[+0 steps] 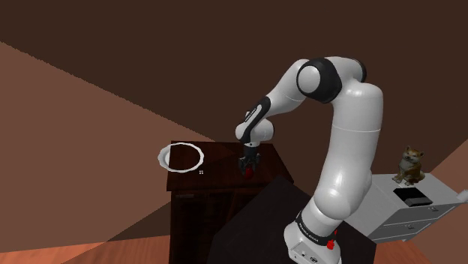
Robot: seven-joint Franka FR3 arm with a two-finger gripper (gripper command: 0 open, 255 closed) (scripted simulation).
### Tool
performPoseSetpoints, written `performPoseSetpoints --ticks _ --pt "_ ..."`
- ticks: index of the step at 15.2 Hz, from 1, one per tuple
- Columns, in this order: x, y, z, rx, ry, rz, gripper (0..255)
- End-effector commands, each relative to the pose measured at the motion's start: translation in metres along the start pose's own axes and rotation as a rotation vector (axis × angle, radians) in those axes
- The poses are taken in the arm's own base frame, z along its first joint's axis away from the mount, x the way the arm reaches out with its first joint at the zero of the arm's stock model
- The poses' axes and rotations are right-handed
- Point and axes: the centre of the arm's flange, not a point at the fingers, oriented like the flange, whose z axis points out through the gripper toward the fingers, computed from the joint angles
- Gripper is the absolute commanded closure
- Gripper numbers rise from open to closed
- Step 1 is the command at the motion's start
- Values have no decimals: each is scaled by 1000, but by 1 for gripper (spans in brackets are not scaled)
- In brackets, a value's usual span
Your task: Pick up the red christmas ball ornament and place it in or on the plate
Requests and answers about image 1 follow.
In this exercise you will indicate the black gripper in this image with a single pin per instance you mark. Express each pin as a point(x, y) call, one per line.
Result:
point(250, 156)

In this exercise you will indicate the grey chest of drawers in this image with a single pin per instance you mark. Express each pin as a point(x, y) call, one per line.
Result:
point(387, 212)

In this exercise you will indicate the small red round fruit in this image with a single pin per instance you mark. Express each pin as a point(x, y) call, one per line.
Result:
point(249, 174)

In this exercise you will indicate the brown dog figure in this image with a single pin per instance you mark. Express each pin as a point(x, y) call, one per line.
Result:
point(409, 164)

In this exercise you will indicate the dark brown wooden cabinet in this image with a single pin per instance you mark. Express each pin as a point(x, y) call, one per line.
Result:
point(219, 164)

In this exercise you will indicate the black flat box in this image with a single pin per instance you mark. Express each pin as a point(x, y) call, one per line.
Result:
point(413, 195)

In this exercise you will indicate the dark robot stand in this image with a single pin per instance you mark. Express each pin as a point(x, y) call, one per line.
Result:
point(256, 226)

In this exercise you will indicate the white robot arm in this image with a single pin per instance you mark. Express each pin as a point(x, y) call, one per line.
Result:
point(351, 146)

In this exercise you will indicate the white round bowl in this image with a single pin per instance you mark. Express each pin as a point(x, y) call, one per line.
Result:
point(162, 157)

